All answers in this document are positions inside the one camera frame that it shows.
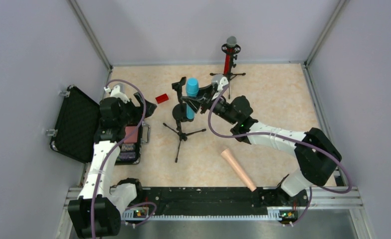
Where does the black tripod clip mic stand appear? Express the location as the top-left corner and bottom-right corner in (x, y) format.
(163, 119), (206, 163)

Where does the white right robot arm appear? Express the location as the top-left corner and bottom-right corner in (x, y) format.
(181, 84), (342, 197)

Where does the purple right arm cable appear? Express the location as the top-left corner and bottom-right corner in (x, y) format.
(207, 84), (353, 227)

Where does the red toy brick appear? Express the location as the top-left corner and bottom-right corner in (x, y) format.
(155, 94), (169, 104)

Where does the red glitter microphone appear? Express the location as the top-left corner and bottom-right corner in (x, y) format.
(222, 36), (238, 75)

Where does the pink playing card deck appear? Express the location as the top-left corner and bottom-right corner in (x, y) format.
(123, 126), (139, 143)

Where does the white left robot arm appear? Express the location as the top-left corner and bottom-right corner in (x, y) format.
(67, 92), (156, 239)

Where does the pink microphone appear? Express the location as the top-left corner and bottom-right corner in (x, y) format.
(220, 149), (257, 192)

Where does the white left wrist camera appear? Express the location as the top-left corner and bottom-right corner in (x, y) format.
(104, 84), (130, 103)

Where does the black shock mount tripod stand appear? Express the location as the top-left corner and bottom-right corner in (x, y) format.
(221, 43), (246, 82)

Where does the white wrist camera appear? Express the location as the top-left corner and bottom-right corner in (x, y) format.
(211, 74), (229, 93)
(104, 84), (130, 103)

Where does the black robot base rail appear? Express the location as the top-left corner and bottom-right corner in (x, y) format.
(113, 176), (310, 219)

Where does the open black carrying case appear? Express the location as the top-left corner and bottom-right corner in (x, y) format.
(50, 85), (142, 163)

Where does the black round base clamp stand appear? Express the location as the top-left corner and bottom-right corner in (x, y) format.
(171, 77), (194, 122)

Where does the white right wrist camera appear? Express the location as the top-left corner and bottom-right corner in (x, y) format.
(211, 74), (229, 93)

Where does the blue microphone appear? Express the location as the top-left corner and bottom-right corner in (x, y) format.
(186, 78), (199, 120)

